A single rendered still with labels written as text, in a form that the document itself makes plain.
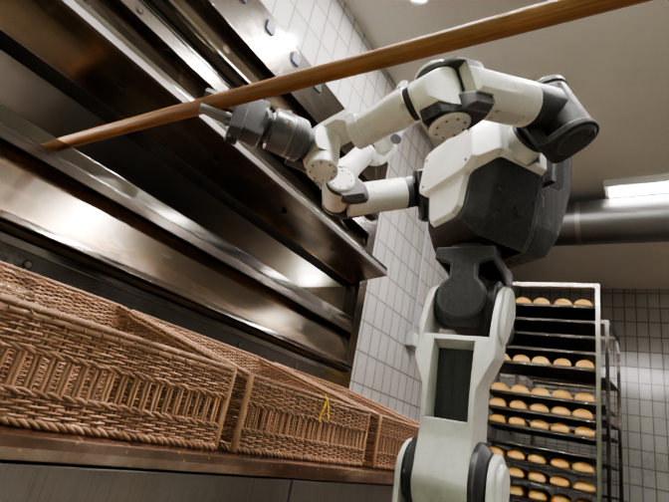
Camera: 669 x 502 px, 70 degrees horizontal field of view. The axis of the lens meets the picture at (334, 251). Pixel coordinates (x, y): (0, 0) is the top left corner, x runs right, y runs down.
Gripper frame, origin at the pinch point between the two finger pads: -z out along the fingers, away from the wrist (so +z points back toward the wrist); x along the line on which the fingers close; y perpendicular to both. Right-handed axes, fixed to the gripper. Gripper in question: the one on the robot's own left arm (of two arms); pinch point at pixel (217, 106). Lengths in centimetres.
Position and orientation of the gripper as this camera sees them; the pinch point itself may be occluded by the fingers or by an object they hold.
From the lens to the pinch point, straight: 99.2
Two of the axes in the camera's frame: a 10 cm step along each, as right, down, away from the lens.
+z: 8.9, 3.1, 3.2
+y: -4.1, 2.5, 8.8
